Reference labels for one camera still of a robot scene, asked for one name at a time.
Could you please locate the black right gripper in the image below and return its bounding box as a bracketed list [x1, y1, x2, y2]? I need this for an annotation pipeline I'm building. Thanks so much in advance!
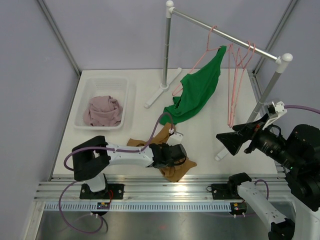
[217, 111, 302, 169]

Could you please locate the brown tank top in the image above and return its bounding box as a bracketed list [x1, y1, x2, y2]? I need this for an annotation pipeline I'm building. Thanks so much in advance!
[126, 123, 197, 183]

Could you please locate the pink hanger of brown top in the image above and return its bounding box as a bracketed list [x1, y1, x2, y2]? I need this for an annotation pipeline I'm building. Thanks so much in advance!
[228, 41, 256, 128]

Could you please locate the pink hanger of mauve top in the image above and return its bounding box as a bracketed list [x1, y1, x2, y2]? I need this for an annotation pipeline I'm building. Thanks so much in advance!
[226, 44, 238, 128]

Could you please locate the mauve tank top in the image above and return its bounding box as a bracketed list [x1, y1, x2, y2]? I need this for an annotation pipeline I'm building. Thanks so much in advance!
[83, 95, 123, 127]

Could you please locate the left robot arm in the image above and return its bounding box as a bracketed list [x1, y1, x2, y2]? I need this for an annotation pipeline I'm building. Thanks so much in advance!
[64, 135, 187, 200]

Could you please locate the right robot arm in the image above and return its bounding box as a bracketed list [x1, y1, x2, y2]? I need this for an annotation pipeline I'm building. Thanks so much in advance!
[216, 115, 320, 240]

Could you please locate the pink hanger of green top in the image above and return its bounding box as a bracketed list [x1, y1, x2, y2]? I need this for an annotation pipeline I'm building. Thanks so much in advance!
[171, 25, 221, 97]

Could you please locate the green tank top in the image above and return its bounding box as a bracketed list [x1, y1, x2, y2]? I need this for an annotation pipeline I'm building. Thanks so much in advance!
[159, 45, 227, 125]

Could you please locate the white perforated plastic basket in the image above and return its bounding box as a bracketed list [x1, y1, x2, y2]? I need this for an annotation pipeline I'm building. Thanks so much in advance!
[73, 76, 129, 131]

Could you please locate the silver clothes rack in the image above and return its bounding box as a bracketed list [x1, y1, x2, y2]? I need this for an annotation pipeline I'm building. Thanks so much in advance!
[143, 0, 294, 162]

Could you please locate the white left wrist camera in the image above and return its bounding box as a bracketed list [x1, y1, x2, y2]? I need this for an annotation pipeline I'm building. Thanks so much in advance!
[166, 128, 184, 146]

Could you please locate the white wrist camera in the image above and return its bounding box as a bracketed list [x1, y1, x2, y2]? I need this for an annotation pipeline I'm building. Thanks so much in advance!
[166, 128, 184, 146]
[262, 100, 288, 130]

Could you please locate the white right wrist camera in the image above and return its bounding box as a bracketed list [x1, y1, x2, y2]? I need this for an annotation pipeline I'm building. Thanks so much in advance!
[262, 100, 288, 130]

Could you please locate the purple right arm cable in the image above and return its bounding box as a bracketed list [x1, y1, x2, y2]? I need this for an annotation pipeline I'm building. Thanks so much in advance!
[283, 104, 320, 116]

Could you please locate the white slotted cable duct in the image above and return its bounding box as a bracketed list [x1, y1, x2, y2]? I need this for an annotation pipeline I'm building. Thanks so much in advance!
[44, 201, 246, 213]

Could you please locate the aluminium rail at table edge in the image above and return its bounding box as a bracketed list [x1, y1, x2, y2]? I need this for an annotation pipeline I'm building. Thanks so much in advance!
[33, 174, 290, 202]

